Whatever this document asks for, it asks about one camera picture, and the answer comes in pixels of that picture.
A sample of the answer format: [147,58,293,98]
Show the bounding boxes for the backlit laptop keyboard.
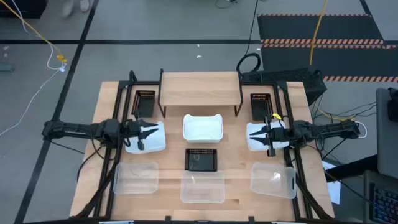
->
[363,169,398,224]

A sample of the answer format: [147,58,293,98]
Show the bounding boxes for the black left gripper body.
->
[124,119,147,143]

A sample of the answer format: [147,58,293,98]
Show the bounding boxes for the black floor cabinet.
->
[0,0,48,19]

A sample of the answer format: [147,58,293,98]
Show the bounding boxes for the black hanging cable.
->
[235,0,262,75]

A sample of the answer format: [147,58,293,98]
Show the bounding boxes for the black hazard-striped floor mat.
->
[256,13,398,83]

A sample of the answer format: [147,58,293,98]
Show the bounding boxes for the white power cable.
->
[354,120,368,139]

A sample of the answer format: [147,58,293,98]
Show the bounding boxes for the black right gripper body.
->
[266,124,292,147]

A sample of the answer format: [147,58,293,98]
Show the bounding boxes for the black slotted plastic basket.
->
[131,90,156,118]
[250,93,274,121]
[184,148,218,172]

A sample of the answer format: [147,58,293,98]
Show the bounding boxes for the black mesh computer tower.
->
[241,67,328,106]

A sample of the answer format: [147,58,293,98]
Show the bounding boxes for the yellow hanging cable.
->
[308,0,329,66]

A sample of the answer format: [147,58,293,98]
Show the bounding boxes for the yellow power plug cable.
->
[313,107,357,122]

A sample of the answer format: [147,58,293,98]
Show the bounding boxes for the white plastic basket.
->
[246,119,290,152]
[182,113,224,144]
[124,121,167,155]

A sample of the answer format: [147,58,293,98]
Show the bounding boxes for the clear plastic basket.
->
[180,170,226,205]
[249,161,297,200]
[113,161,160,195]

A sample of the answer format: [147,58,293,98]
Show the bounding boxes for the white floor cable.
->
[0,0,68,138]

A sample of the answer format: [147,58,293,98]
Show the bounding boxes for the white paper sheet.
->
[322,160,342,205]

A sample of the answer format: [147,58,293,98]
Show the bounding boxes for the black metal table frame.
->
[73,70,335,222]

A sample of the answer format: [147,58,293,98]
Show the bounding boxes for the yellow floor cable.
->
[0,0,68,64]

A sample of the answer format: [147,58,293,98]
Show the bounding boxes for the grey desk panel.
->
[375,88,398,180]

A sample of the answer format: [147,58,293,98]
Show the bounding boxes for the black desk object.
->
[387,87,398,123]

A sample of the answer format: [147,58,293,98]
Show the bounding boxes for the wooden shelf with black legs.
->
[157,68,244,118]

